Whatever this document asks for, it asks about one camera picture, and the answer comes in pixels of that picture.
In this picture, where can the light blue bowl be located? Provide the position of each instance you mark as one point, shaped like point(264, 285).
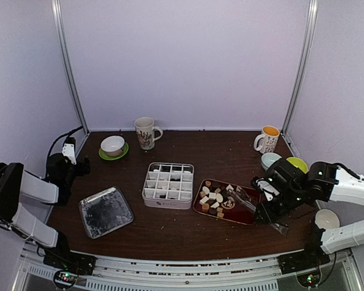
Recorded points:
point(267, 159)

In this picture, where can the lime green bowl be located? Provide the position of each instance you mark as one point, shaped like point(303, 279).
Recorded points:
point(298, 163)

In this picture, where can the right aluminium frame post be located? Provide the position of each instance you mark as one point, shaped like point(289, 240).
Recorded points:
point(309, 33)

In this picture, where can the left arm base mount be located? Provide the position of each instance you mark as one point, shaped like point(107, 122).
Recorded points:
point(69, 270)

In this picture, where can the white mug yellow inside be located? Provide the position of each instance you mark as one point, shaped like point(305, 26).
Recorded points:
point(266, 141)

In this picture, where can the dark bowl white inside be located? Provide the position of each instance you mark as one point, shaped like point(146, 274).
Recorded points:
point(326, 219)

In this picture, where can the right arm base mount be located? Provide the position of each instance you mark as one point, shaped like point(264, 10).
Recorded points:
point(305, 266)

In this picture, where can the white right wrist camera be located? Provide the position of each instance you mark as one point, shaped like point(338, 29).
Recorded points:
point(263, 187)

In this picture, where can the aluminium frame post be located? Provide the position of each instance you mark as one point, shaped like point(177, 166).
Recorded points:
point(309, 33)
point(59, 24)

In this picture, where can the bunny print tin lid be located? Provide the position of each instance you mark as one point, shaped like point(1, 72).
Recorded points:
point(105, 212)

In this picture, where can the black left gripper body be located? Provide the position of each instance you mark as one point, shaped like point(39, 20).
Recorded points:
point(69, 178)

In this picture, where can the red chocolate tray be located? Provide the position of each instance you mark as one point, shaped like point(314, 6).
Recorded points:
point(212, 200)

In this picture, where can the white divided tin box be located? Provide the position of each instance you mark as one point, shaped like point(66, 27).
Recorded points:
point(168, 186)

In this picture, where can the metal serving tongs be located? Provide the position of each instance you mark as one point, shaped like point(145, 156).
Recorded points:
point(248, 202)

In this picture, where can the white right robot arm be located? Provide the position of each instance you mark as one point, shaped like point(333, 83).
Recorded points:
point(332, 184)

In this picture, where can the metal front rail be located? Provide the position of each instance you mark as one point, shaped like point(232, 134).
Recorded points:
point(254, 273)

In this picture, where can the beige floral mug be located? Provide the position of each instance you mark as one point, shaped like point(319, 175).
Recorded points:
point(147, 132)

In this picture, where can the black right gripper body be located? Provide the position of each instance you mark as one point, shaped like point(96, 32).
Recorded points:
point(290, 199)

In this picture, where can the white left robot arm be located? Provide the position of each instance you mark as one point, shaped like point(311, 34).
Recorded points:
point(16, 183)

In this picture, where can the left aluminium frame post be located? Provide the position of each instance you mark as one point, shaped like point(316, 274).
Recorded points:
point(59, 24)

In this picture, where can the white bowl green rim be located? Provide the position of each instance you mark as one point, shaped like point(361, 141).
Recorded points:
point(113, 146)

